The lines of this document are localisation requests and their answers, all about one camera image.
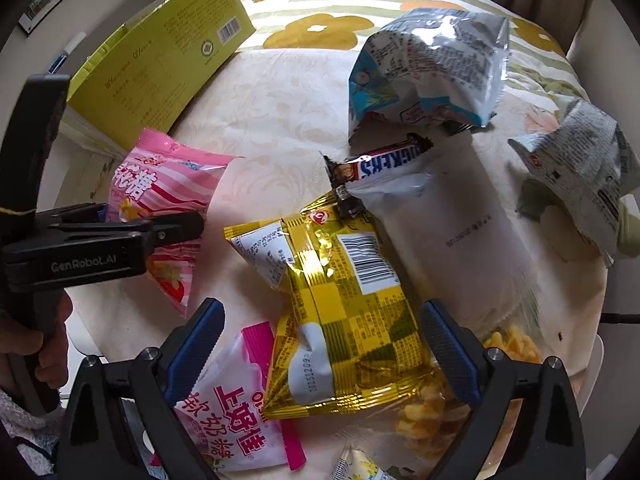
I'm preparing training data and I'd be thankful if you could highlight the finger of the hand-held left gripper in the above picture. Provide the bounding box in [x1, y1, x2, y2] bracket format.
[50, 202, 111, 223]
[47, 211, 205, 261]

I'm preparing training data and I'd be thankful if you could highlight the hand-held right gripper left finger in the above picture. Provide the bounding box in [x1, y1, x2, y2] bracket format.
[57, 297, 226, 480]

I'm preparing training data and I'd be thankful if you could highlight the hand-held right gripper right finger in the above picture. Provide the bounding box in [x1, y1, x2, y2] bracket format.
[420, 299, 586, 480]

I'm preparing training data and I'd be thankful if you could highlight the pink striped candy packet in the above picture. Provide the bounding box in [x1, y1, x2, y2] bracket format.
[107, 127, 241, 318]

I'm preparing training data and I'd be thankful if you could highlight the yellow foil snack packet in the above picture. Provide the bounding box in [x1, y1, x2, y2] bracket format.
[223, 191, 436, 420]

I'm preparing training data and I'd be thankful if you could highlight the silver and blue snack bag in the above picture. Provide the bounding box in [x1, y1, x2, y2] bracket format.
[347, 8, 510, 146]

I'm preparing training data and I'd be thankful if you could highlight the person's left hand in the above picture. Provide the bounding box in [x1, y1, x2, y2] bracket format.
[0, 290, 72, 413]

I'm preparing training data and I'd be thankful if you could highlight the pink and white candy packet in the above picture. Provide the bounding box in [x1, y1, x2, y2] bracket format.
[150, 321, 307, 476]

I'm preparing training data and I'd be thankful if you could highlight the clear bag of yellow puffs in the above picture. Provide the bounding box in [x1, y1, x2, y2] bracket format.
[350, 145, 551, 466]

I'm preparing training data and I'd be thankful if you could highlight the small white and yellow packet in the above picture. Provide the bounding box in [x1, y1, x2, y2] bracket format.
[332, 447, 401, 480]

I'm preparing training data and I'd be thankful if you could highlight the yellow-green cardboard box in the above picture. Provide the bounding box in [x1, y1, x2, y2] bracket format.
[65, 0, 257, 158]

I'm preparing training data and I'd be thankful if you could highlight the white marker pen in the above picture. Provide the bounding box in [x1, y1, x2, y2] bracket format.
[50, 31, 89, 73]

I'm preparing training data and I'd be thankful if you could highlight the brown chocolate bar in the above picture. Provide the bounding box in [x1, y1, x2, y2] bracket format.
[322, 133, 433, 218]

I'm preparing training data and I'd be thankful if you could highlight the grey crumpled snack packet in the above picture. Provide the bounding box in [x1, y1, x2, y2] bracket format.
[507, 100, 632, 267]

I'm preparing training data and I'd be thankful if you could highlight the flower print striped pillow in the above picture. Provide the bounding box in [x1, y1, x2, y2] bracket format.
[235, 0, 586, 106]

